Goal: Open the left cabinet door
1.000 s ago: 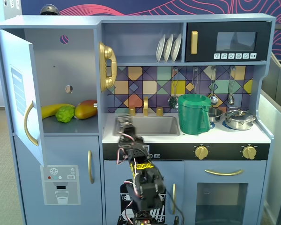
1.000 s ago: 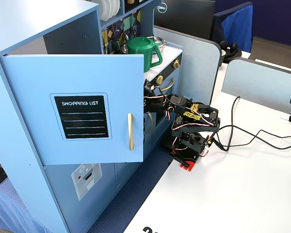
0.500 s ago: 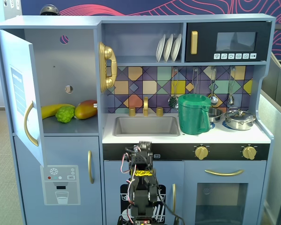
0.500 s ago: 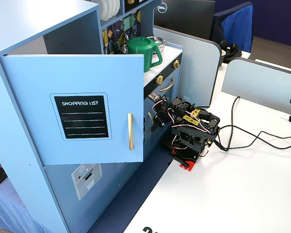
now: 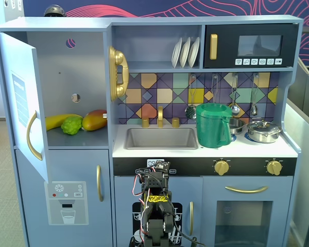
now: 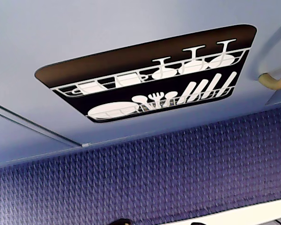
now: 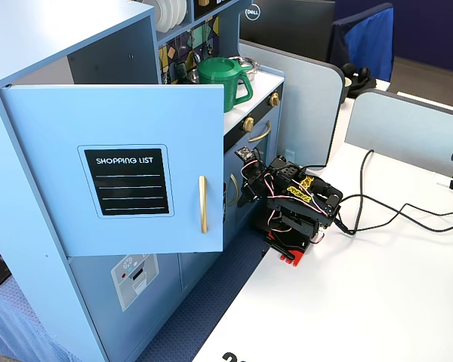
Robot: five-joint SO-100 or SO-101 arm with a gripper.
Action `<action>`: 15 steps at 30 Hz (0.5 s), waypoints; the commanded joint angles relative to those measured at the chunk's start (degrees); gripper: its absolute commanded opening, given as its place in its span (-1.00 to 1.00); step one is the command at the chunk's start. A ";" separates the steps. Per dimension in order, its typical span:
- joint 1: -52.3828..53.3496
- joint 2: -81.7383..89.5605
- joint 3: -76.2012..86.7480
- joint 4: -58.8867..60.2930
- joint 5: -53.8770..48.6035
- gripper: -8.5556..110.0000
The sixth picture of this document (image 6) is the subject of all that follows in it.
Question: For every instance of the blue dishwasher door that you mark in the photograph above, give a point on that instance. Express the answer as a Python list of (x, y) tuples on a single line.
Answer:
[(61, 35)]

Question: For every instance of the blue toy kitchen frame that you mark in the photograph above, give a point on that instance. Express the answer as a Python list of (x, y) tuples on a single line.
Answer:
[(18, 140)]

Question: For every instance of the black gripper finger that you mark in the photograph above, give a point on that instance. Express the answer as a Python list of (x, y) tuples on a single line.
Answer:
[(121, 222)]

